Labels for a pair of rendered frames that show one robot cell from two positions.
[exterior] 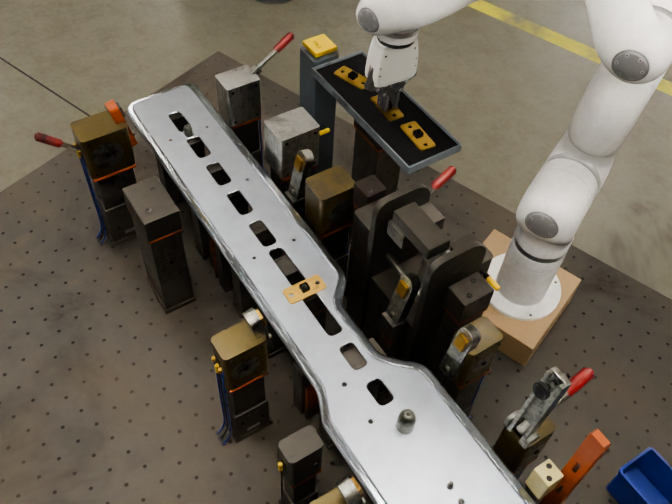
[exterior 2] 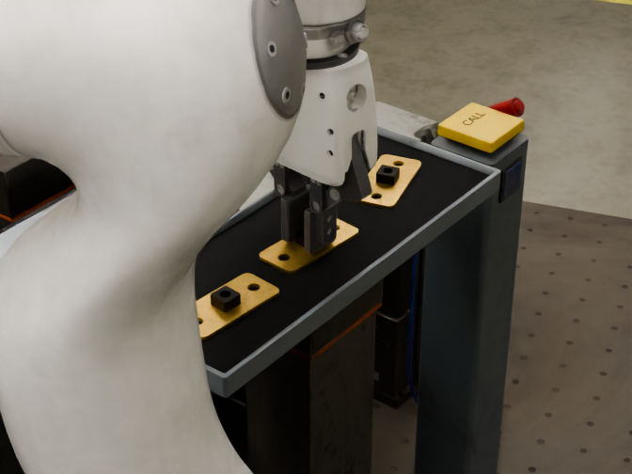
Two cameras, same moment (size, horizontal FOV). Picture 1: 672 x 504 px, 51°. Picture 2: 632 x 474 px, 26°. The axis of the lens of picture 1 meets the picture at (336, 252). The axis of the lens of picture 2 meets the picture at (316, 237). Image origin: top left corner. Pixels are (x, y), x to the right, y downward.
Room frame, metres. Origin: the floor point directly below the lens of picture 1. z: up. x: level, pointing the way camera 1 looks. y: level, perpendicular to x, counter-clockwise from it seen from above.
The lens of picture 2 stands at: (0.95, -0.98, 1.77)
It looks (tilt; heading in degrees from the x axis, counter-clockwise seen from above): 33 degrees down; 74
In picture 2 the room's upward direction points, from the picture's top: straight up
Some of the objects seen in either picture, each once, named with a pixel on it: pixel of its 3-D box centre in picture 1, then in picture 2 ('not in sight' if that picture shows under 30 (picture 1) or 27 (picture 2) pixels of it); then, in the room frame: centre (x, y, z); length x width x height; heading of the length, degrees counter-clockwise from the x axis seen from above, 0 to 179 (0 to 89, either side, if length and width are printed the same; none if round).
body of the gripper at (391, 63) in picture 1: (393, 55); (308, 99); (1.20, -0.09, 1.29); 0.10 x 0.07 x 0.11; 121
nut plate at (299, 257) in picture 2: (387, 105); (309, 239); (1.21, -0.09, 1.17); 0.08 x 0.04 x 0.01; 31
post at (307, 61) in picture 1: (317, 122); (466, 326); (1.42, 0.07, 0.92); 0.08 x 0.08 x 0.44; 36
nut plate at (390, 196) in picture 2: (352, 76); (387, 176); (1.30, -0.01, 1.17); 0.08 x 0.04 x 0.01; 53
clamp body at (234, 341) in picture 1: (237, 388); not in sight; (0.67, 0.18, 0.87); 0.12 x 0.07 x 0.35; 126
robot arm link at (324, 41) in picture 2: (398, 28); (310, 23); (1.21, -0.09, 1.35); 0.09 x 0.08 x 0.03; 121
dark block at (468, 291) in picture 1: (451, 348); not in sight; (0.77, -0.25, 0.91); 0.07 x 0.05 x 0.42; 126
